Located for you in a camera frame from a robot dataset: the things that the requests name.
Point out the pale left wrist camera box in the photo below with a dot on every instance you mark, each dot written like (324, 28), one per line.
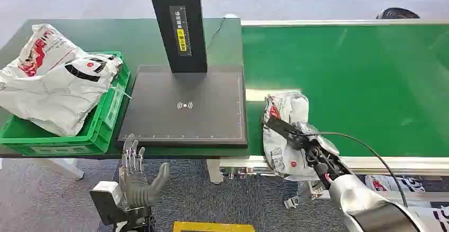
(105, 199)

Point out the black round ribbed object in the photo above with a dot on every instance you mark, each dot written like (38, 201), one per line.
(397, 14)

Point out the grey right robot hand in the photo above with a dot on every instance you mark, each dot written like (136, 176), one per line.
(324, 162)

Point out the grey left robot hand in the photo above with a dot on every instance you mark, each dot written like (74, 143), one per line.
(138, 184)

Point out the white table leg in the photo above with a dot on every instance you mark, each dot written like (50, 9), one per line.
(65, 167)

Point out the black scanner base plate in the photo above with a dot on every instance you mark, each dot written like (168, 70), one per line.
(186, 118)

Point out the white parcel on floor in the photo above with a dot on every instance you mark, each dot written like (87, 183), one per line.
(393, 184)

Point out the white parcel with red print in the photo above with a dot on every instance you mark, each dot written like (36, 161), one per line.
(42, 49)

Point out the white parcel bag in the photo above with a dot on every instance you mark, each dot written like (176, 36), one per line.
(285, 160)

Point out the white parcel with black stripe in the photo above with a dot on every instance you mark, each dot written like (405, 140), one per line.
(92, 69)

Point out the white parcel with black letters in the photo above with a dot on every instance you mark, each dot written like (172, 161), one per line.
(435, 218)

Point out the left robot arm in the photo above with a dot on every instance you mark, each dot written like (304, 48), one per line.
(135, 221)

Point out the metal bracket under conveyor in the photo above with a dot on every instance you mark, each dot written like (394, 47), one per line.
(305, 193)

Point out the green plastic crate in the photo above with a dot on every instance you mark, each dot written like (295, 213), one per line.
(94, 135)

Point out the black scanner column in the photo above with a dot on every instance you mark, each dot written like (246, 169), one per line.
(177, 23)

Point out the yellow flat object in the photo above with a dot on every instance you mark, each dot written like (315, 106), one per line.
(214, 227)

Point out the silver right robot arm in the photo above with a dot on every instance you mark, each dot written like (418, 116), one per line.
(372, 206)

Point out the large plain white parcel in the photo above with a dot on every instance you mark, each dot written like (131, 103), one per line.
(52, 104)

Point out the grey table leg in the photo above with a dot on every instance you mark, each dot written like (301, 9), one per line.
(214, 170)

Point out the green conveyor belt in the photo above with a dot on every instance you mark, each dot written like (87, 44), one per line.
(350, 83)

